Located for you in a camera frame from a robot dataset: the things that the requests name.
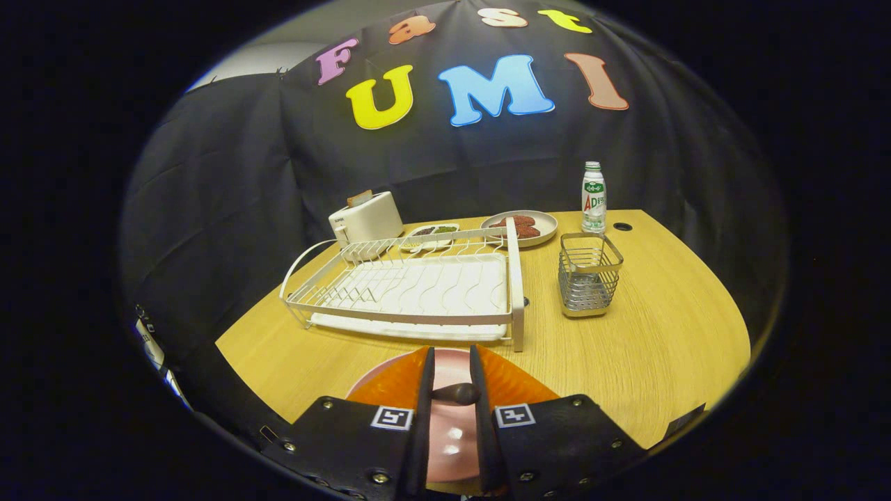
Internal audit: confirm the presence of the pink plate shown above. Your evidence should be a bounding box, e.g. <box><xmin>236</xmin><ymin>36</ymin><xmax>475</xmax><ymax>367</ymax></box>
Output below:
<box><xmin>345</xmin><ymin>348</ymin><xmax>488</xmax><ymax>484</ymax></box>

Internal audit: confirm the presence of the white plastic drink bottle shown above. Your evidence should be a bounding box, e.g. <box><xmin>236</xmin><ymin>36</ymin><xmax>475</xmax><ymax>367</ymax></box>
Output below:
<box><xmin>581</xmin><ymin>161</ymin><xmax>607</xmax><ymax>234</ymax></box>

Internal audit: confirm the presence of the wooden-handled metal spoon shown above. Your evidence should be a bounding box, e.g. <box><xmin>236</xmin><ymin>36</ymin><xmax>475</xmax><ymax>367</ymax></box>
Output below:
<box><xmin>430</xmin><ymin>383</ymin><xmax>481</xmax><ymax>406</ymax></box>

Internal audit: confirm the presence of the white divided bean tray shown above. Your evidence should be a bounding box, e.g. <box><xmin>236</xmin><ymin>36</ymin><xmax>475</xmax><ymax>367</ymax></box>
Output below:
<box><xmin>400</xmin><ymin>223</ymin><xmax>461</xmax><ymax>253</ymax></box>

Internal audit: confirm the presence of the beige round plate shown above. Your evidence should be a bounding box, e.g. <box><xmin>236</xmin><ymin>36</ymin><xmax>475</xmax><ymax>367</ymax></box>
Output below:
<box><xmin>480</xmin><ymin>210</ymin><xmax>559</xmax><ymax>248</ymax></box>

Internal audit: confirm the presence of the white drip tray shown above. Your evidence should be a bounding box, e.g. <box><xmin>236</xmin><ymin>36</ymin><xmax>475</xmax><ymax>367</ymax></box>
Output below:
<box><xmin>310</xmin><ymin>252</ymin><xmax>510</xmax><ymax>342</ymax></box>

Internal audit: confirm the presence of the black backdrop cloth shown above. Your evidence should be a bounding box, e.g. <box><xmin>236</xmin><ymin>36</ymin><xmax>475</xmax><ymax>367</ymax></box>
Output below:
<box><xmin>118</xmin><ymin>0</ymin><xmax>787</xmax><ymax>390</ymax></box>

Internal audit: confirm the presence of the white toaster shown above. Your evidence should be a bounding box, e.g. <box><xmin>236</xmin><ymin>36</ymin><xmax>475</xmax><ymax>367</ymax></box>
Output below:
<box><xmin>329</xmin><ymin>191</ymin><xmax>404</xmax><ymax>246</ymax></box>

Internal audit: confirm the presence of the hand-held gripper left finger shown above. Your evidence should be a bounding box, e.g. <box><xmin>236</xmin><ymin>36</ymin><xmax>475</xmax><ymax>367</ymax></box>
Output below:
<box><xmin>261</xmin><ymin>346</ymin><xmax>436</xmax><ymax>501</ymax></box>

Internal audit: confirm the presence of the metal wire basket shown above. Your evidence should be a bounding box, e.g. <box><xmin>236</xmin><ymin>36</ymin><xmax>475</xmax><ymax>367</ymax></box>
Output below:
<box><xmin>558</xmin><ymin>232</ymin><xmax>624</xmax><ymax>319</ymax></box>

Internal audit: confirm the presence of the white wire dish rack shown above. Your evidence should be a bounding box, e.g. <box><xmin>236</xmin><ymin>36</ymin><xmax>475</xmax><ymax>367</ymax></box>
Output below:
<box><xmin>280</xmin><ymin>217</ymin><xmax>526</xmax><ymax>352</ymax></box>

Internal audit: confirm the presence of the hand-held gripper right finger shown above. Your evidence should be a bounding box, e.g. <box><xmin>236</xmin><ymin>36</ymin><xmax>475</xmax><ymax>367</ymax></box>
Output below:
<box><xmin>470</xmin><ymin>344</ymin><xmax>648</xmax><ymax>501</ymax></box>

